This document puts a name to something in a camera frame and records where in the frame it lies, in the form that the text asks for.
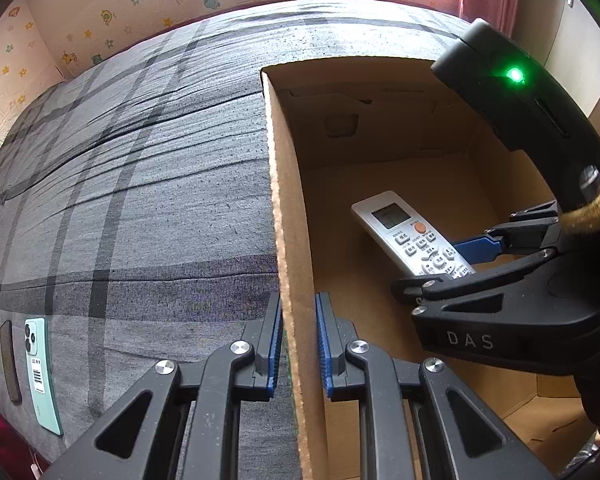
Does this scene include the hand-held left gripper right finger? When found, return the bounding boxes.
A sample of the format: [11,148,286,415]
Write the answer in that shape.
[314,291,556,480]

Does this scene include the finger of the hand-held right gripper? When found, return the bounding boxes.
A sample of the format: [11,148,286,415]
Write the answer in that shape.
[452,200,563,264]
[391,249,561,311]

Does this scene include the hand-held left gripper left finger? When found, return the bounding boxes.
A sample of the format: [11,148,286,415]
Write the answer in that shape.
[42,292,286,480]

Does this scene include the white remote control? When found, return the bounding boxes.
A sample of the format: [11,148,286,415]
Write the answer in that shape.
[351,190,476,278]

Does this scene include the cardboard box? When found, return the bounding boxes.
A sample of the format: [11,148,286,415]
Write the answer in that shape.
[260,55,600,480]

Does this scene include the person's right forearm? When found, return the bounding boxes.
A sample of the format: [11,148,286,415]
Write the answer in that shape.
[562,140,600,236]

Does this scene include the beige wardrobe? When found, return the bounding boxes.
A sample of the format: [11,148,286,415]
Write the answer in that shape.
[510,0,600,146]

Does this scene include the grey plaid bedsheet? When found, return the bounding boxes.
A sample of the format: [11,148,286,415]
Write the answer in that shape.
[0,0,473,480]

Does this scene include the mint green smartphone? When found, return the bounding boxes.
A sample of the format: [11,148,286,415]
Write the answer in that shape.
[24,317,63,436]

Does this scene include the dark smartphone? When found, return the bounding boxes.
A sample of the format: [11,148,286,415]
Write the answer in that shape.
[0,321,22,405]

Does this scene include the red mattress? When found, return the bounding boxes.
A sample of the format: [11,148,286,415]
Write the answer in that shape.
[0,394,48,480]

